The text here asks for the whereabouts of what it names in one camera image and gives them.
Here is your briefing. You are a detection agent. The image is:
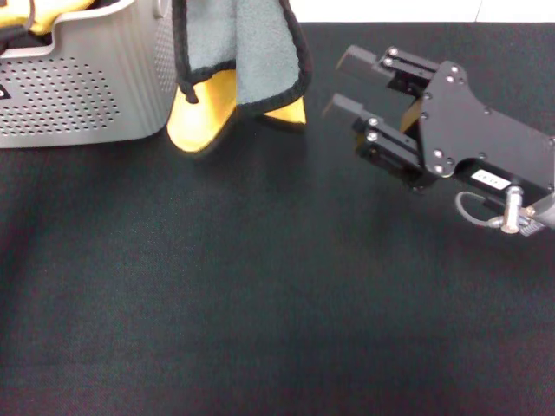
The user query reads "grey right wrist cable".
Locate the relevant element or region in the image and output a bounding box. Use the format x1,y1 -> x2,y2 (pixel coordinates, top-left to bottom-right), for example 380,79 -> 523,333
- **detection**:
454,191 -> 506,230

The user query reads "yellow towel with black trim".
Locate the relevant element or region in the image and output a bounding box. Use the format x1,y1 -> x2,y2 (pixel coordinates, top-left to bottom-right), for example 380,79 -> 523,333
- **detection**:
0,0 -> 96,36

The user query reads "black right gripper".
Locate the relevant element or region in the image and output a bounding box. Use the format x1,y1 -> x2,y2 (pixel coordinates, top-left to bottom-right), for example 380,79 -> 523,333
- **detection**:
322,44 -> 555,194

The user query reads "grey perforated plastic storage basket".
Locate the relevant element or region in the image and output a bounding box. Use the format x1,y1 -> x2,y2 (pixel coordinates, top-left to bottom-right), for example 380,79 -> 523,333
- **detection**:
0,0 -> 180,149

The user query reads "black tablecloth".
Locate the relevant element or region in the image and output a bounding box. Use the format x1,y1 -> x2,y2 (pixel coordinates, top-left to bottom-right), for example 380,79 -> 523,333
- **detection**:
0,21 -> 555,416

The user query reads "grey and yellow towel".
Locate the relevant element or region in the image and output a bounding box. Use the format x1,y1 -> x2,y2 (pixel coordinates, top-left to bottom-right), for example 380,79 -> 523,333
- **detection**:
166,0 -> 315,156

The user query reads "metal right wrist connector plug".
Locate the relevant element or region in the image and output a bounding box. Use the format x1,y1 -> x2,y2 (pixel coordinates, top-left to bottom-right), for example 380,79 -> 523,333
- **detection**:
497,185 -> 525,234

